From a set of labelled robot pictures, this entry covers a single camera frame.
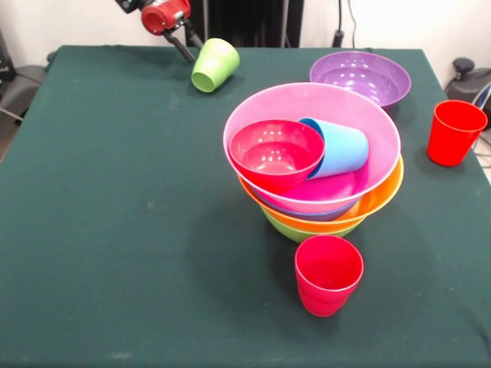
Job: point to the green bowl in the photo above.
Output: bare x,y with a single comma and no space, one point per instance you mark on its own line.
299,234

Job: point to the crimson pink cup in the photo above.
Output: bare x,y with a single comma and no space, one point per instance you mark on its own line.
326,291

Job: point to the dark green tablecloth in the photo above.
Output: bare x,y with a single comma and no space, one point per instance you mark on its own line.
115,306

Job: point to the blue cup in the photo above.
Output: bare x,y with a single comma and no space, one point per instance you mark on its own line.
341,149

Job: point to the large magenta bowl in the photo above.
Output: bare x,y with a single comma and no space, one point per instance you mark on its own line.
326,103

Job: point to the red cup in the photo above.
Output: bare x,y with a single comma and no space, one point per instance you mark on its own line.
452,138

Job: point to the small crimson pink bowl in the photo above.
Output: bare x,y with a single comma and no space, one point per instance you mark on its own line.
276,153

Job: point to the green cup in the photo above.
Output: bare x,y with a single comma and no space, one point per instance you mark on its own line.
216,61

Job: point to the blue bowl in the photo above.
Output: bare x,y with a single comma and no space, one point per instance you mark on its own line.
307,215

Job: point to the large orange bowl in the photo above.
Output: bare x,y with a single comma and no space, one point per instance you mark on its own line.
383,191

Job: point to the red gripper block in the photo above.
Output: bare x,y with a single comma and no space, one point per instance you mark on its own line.
169,15

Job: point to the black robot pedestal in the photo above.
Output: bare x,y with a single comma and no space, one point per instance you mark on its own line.
249,23

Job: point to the purple bowl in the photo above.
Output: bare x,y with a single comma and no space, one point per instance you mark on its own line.
360,69

